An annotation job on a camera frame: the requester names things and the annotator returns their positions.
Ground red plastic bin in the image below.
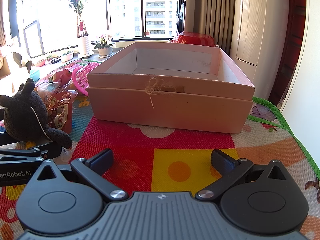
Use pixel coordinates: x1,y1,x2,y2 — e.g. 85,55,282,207
169,32,220,48

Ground colourful patterned mat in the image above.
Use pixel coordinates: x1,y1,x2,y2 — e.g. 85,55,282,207
0,60,320,240

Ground pink cardboard box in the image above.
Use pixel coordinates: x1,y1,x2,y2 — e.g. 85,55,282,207
86,42,255,134

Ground dark red wooden door frame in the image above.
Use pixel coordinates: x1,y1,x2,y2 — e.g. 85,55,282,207
269,0,308,105

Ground clear plastic snack packet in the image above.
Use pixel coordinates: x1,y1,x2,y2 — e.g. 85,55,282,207
36,81,65,105

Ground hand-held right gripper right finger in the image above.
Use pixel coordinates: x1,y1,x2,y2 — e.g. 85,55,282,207
195,149,288,203

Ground red snack packet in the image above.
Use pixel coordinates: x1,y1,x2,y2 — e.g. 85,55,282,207
47,90,79,134

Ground pink plastic basket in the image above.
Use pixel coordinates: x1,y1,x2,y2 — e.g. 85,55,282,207
71,63,102,97

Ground small white planter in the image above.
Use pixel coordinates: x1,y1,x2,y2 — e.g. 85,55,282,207
60,50,74,62

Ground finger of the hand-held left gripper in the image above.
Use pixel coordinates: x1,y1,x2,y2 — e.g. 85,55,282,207
0,140,63,166

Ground potted pink flowers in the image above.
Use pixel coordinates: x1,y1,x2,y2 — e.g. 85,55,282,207
91,33,116,58

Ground potted palm in white pot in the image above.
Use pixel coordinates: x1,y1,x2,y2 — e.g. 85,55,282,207
59,0,95,59

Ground brown curtain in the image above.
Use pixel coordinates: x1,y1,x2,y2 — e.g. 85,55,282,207
184,0,248,55

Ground red plastic toy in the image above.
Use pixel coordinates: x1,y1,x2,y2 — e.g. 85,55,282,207
49,69,73,85

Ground black window frame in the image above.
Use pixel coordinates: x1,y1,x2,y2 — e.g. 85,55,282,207
10,0,187,58

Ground black plush toy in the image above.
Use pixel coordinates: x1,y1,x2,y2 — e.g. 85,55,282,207
0,78,73,148

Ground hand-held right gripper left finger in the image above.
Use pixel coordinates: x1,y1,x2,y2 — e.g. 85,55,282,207
35,148,128,203

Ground white standing air conditioner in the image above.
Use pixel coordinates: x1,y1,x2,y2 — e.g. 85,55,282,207
230,0,292,100

